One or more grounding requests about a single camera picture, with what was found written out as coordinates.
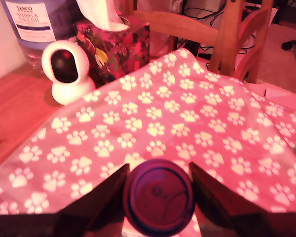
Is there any dark blue coffee capsule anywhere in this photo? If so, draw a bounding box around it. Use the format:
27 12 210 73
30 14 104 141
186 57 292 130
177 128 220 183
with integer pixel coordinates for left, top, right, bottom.
122 159 196 237

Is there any paw print fleece cloth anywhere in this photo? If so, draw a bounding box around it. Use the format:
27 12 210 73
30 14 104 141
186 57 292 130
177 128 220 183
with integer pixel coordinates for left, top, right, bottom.
0 48 296 237

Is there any floral tissue box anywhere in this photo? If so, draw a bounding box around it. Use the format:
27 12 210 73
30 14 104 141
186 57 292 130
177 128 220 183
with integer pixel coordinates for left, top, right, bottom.
73 16 151 88

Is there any black office chair base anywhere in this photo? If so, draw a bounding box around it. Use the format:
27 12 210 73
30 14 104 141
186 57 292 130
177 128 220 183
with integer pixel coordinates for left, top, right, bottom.
281 39 296 52

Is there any wooden chair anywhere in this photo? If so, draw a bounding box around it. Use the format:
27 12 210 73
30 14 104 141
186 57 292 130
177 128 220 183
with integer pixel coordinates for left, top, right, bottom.
124 0 274 84

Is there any white tissue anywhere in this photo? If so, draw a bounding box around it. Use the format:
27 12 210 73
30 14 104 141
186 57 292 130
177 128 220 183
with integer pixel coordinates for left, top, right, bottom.
75 0 125 32

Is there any large clear water bottle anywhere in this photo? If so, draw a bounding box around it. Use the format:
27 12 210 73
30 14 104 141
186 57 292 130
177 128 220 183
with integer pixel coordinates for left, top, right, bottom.
0 0 86 71

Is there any small white round camera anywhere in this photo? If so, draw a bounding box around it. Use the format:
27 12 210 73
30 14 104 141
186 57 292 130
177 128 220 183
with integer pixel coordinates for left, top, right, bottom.
41 40 96 106

